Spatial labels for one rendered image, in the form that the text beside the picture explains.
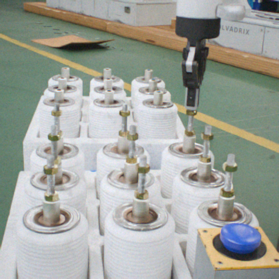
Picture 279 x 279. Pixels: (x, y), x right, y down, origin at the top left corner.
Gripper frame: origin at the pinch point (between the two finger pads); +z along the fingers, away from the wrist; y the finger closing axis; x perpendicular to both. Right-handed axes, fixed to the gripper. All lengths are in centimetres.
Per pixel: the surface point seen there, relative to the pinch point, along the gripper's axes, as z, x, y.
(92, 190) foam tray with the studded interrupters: 17.1, -15.7, 8.1
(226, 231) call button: 2.2, 10.6, 39.6
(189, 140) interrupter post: 7.7, 0.3, 1.1
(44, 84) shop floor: 35, -90, -121
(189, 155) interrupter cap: 9.8, 0.8, 2.8
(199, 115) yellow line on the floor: 35, -13, -102
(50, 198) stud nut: 6.4, -12.3, 31.8
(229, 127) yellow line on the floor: 35, 0, -91
